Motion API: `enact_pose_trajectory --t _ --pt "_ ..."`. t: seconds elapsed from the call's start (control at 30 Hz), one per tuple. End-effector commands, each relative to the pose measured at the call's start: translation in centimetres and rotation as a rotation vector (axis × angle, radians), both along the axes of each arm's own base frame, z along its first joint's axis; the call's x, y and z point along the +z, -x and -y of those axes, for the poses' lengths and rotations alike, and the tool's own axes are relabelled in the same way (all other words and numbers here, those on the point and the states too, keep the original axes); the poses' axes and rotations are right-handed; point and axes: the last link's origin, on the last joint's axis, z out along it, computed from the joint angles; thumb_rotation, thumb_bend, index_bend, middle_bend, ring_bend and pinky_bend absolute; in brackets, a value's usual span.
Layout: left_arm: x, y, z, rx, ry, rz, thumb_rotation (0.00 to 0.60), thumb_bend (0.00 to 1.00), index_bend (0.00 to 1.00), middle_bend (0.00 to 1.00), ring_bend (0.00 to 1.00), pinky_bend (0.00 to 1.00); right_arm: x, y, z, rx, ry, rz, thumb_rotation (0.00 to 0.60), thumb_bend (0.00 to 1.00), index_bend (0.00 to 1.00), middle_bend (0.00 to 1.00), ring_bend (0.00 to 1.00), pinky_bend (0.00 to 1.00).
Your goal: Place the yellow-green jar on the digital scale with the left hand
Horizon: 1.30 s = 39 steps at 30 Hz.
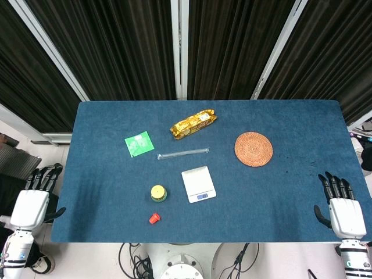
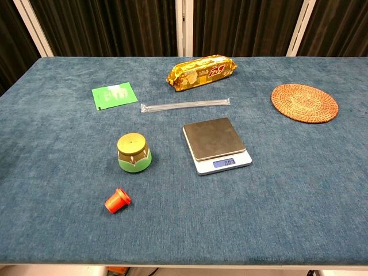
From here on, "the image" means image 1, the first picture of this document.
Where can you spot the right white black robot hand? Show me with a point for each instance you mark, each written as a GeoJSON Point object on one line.
{"type": "Point", "coordinates": [346, 213]}

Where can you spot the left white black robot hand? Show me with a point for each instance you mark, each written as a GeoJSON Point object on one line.
{"type": "Point", "coordinates": [30, 207]}

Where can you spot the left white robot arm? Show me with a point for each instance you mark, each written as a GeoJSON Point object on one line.
{"type": "Point", "coordinates": [16, 251]}

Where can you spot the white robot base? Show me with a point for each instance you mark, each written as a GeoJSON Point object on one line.
{"type": "Point", "coordinates": [182, 261]}

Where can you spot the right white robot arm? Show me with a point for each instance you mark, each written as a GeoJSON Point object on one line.
{"type": "Point", "coordinates": [355, 257]}

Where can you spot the green and yellow container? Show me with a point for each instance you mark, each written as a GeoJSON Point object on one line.
{"type": "Point", "coordinates": [158, 193]}

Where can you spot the small silver digital scale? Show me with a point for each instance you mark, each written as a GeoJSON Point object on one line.
{"type": "Point", "coordinates": [198, 184]}

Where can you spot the black slatted crate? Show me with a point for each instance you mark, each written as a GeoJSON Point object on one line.
{"type": "Point", "coordinates": [16, 162]}

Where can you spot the black and white shoe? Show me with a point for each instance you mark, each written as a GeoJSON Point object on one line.
{"type": "Point", "coordinates": [43, 261]}

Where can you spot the round woven orange coaster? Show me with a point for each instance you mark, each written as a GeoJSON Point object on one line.
{"type": "Point", "coordinates": [253, 149]}

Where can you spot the small red plastic cap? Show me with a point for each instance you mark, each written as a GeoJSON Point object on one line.
{"type": "Point", "coordinates": [155, 218]}

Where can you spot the green square packet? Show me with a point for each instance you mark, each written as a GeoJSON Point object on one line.
{"type": "Point", "coordinates": [139, 143]}

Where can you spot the blue table mat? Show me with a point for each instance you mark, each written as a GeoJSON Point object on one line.
{"type": "Point", "coordinates": [203, 171]}

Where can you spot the clear plastic tube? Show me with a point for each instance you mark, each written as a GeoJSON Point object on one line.
{"type": "Point", "coordinates": [183, 153]}

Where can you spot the golden snack package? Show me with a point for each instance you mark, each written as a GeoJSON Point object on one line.
{"type": "Point", "coordinates": [193, 123]}

